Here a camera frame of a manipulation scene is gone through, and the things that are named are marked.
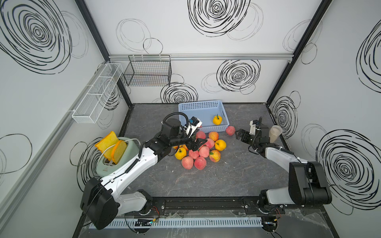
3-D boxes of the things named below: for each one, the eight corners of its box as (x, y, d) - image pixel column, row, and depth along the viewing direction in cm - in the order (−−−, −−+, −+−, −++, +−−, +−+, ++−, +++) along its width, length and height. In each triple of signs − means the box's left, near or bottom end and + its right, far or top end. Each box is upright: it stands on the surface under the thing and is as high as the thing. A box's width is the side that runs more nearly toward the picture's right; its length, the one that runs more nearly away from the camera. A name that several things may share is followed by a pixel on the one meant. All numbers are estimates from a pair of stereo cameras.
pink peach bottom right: (199, 172, 87) (199, 168, 82) (193, 163, 90) (193, 160, 85) (207, 166, 89) (208, 162, 85) (201, 158, 92) (201, 154, 88)
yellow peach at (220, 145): (215, 151, 95) (216, 147, 91) (214, 143, 99) (215, 139, 95) (225, 151, 95) (226, 147, 91) (224, 143, 99) (225, 139, 95)
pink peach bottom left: (181, 169, 87) (181, 166, 84) (182, 159, 91) (182, 156, 88) (193, 169, 87) (193, 166, 84) (193, 159, 91) (193, 156, 88)
